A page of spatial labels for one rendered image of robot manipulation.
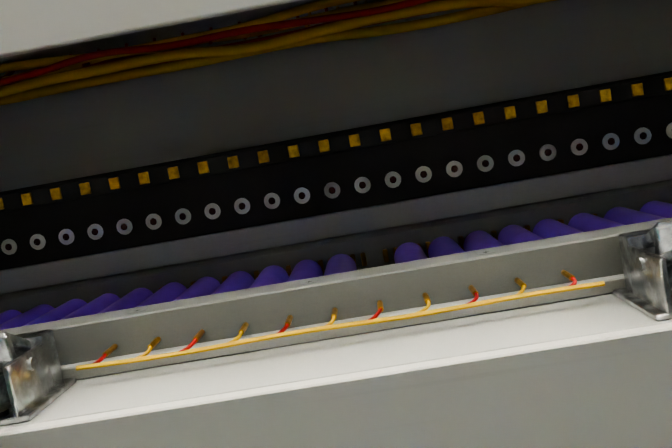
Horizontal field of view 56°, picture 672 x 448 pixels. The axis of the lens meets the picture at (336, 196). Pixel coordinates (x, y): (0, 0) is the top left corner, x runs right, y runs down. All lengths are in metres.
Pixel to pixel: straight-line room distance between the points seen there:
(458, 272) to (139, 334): 0.15
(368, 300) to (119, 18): 0.16
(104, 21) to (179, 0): 0.03
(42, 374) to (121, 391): 0.04
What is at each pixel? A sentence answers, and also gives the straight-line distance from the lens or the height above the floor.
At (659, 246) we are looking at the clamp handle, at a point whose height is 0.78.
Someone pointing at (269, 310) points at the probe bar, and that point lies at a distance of 0.29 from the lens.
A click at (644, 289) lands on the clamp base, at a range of 0.27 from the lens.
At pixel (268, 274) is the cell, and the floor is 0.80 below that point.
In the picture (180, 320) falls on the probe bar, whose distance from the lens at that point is 0.30.
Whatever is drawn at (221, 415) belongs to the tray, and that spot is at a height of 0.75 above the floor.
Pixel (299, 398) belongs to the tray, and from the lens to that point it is 0.24.
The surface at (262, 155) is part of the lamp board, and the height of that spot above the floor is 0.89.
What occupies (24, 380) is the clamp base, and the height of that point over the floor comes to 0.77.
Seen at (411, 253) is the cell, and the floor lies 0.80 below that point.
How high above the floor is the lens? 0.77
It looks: 11 degrees up
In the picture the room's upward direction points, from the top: 9 degrees counter-clockwise
